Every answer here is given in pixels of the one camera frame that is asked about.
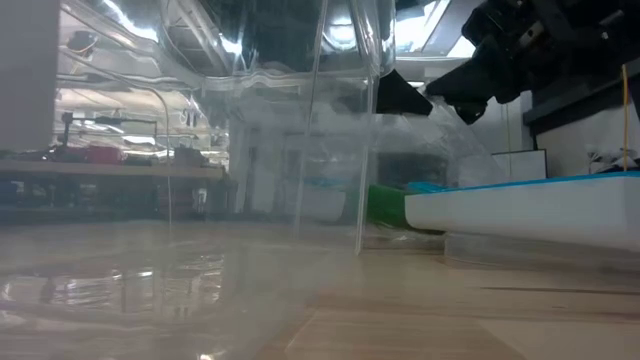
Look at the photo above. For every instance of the white crumpled bundle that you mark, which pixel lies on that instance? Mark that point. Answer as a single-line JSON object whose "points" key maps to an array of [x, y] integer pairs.
{"points": [[610, 157]]}

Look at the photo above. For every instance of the green bandage roll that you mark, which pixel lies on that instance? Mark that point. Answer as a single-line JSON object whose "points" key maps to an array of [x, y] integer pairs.
{"points": [[387, 205]]}

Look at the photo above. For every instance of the long wooden workbench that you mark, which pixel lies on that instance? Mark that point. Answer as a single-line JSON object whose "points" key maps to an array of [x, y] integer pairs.
{"points": [[100, 170]]}

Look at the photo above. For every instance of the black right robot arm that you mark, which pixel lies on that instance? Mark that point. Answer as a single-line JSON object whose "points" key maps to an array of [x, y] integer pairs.
{"points": [[600, 30]]}

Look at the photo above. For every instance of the blue white pill organizer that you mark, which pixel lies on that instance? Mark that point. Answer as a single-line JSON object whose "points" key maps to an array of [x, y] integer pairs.
{"points": [[525, 215]]}

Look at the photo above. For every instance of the clear plastic storage container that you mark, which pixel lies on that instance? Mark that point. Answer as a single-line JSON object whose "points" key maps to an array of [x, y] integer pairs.
{"points": [[200, 200]]}

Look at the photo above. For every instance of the white whiteboard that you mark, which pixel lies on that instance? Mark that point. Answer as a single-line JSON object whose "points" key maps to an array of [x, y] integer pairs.
{"points": [[525, 165]]}

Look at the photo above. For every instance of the black yellow ceiling reel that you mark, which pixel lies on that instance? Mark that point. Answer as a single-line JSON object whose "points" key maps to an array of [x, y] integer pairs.
{"points": [[82, 44]]}

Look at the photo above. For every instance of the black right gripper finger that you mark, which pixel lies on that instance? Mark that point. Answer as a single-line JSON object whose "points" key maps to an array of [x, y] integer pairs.
{"points": [[472, 114], [470, 85]]}

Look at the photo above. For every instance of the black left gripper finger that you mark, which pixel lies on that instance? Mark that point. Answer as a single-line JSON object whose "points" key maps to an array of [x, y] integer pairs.
{"points": [[400, 97]]}

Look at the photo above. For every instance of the red toolbox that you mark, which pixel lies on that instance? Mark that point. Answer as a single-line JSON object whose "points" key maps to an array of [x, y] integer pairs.
{"points": [[105, 155]]}

